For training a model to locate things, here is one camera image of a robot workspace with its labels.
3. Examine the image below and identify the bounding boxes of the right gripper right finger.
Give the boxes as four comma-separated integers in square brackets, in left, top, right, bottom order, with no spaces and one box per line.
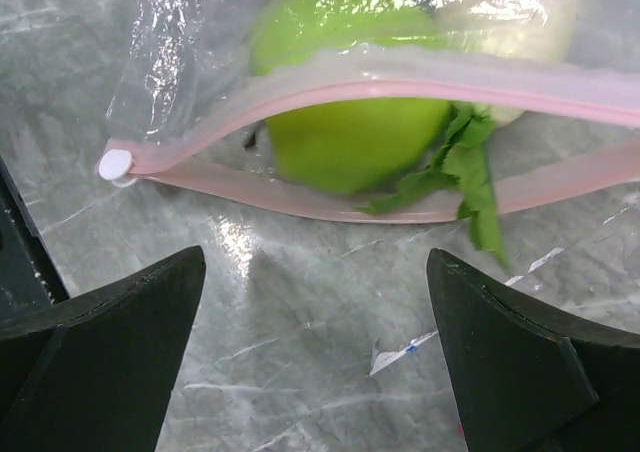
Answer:
[426,249,639,452]

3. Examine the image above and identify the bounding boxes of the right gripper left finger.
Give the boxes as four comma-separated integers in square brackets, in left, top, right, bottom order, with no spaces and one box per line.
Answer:
[1,246,206,451]

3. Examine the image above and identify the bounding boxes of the clear zip top bag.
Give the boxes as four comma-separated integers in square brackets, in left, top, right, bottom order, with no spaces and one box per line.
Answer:
[94,0,640,452]

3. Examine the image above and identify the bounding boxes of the green fake apple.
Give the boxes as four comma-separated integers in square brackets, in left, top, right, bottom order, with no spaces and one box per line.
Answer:
[250,0,452,195]

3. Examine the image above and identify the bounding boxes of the green fake lettuce leaf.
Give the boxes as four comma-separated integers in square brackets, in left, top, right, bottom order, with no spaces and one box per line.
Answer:
[358,102,509,271]

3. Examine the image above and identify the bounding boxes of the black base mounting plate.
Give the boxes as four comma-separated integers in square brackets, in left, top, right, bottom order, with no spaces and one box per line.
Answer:
[0,164,69,321]

